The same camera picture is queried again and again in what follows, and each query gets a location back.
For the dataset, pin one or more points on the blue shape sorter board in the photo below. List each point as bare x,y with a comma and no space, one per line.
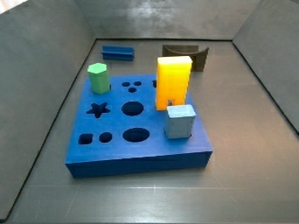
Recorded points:
118,136

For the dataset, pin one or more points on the yellow rectangular block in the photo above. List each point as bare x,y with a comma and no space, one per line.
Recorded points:
173,80

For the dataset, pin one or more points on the black curved fixture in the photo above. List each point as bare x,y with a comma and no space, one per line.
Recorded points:
189,50

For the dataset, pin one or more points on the light blue square block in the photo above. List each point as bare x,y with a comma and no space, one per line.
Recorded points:
179,121

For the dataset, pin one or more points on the green hexagonal prism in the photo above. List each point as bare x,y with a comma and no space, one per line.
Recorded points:
98,75

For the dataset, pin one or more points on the blue star prism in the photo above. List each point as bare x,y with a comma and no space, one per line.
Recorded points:
117,52

